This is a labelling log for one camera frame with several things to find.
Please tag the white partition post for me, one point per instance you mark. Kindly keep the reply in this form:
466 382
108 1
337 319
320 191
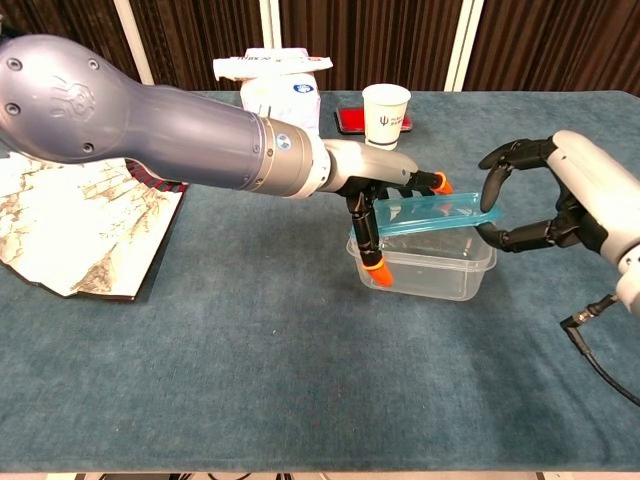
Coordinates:
274 25
132 45
465 45

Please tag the red ink pad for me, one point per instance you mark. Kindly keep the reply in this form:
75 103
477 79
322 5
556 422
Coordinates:
350 120

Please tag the teal container lid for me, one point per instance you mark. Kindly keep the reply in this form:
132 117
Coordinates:
430 212

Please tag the painted paper folding fan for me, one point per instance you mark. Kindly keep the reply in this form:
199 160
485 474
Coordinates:
75 235

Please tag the white tissue pack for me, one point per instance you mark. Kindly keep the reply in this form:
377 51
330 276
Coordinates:
295 102

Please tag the left robot arm grey-blue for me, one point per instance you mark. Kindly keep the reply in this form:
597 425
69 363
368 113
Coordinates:
150 130

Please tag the blue table cloth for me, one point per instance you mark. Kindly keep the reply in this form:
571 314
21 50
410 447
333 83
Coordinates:
300 375

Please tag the white paper cup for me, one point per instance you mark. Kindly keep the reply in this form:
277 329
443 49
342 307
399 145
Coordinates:
385 120

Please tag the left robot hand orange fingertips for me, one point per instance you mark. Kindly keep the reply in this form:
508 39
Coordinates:
370 165

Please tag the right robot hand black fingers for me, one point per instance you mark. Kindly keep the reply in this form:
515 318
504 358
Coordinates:
595 190

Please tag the clear plastic container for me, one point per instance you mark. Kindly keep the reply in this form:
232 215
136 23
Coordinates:
435 270

